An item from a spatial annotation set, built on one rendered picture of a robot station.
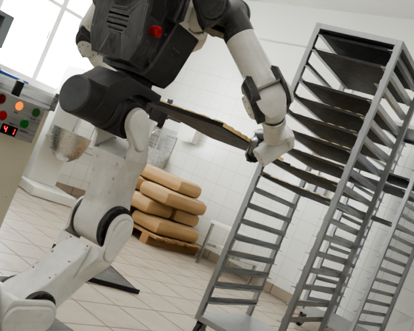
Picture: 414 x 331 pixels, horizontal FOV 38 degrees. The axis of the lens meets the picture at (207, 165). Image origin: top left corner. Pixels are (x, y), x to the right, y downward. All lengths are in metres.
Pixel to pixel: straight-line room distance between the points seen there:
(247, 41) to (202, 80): 5.75
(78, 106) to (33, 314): 0.59
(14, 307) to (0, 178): 0.71
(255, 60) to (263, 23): 5.54
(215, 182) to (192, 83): 1.42
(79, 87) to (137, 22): 0.24
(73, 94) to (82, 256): 0.50
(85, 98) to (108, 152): 0.27
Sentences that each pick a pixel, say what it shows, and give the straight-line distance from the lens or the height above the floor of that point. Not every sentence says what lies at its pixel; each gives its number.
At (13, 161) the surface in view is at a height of 0.61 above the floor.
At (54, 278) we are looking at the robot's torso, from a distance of 1.82.
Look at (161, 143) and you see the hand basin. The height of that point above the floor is 1.00.
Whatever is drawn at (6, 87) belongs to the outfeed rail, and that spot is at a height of 0.86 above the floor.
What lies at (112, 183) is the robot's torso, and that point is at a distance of 1.83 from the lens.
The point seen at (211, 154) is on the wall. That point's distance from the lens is 6.91.
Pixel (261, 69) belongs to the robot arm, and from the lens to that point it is 1.64.
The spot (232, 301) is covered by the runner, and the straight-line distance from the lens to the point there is 3.46.
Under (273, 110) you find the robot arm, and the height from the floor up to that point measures 1.08.
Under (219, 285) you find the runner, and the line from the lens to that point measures 3.24.
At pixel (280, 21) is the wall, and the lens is 7.04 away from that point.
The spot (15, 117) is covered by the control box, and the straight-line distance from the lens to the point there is 2.21.
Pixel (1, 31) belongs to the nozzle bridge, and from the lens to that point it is 2.99.
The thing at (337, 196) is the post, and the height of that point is 0.99.
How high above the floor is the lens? 0.84
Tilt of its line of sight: 1 degrees up
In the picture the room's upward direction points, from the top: 23 degrees clockwise
